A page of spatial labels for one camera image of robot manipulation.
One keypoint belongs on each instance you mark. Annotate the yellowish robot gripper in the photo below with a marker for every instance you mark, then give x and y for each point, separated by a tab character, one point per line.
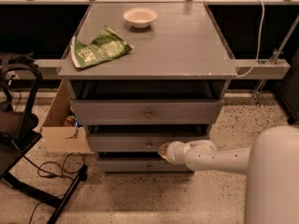
175	151

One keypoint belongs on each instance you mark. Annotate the grey drawer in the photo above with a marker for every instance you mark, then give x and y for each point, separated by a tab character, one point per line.
134	138
136	162
146	112

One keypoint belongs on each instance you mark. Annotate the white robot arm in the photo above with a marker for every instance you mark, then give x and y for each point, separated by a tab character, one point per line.
271	166

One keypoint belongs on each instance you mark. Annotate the grey bottom drawer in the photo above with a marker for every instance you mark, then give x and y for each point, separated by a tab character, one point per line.
136	162

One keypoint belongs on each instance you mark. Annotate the grey wooden drawer cabinet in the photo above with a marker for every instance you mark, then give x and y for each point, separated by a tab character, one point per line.
179	57

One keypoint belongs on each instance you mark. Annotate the grey top drawer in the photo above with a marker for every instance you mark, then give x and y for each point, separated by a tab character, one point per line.
146	112

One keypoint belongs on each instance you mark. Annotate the red soda can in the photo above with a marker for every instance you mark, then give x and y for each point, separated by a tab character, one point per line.
70	121

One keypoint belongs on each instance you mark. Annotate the cardboard box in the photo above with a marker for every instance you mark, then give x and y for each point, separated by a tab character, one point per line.
58	137

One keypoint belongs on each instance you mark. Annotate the green chip bag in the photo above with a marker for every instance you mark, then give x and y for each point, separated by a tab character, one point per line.
106	47

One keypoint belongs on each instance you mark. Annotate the white paper bowl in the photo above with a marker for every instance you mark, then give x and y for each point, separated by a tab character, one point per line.
140	17

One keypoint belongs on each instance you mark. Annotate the metal diagonal strut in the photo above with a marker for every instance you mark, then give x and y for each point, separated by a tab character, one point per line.
273	58

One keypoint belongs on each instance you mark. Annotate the grey horizontal rail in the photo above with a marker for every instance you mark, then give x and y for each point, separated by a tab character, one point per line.
259	70

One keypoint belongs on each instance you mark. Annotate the black chair frame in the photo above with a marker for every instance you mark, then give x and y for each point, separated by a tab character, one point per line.
17	135

